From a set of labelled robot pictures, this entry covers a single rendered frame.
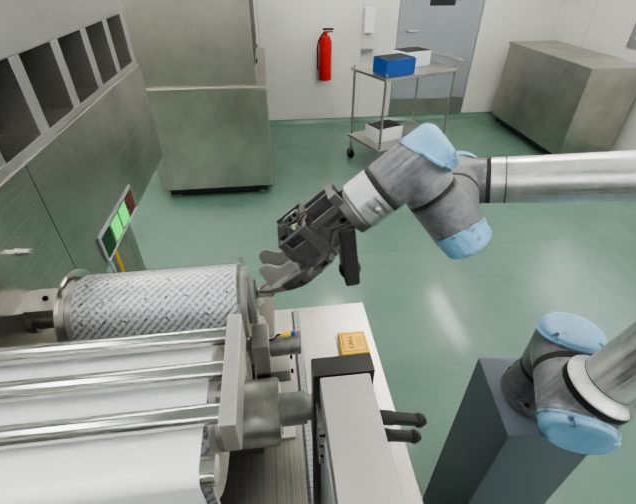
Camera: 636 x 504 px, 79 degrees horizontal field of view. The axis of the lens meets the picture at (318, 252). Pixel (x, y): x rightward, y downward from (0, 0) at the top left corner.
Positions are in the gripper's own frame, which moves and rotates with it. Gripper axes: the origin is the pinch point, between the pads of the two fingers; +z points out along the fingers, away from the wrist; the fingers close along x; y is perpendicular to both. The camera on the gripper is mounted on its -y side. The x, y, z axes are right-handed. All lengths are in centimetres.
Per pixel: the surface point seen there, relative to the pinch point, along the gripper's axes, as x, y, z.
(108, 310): 5.8, 17.6, 15.1
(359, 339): -14.9, -38.9, 5.8
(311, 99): -448, -109, 19
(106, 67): -69, 42, 17
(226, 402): 33.0, 16.5, -11.1
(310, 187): -273, -118, 54
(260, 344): 7.1, -2.9, 5.0
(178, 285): 3.3, 12.4, 6.8
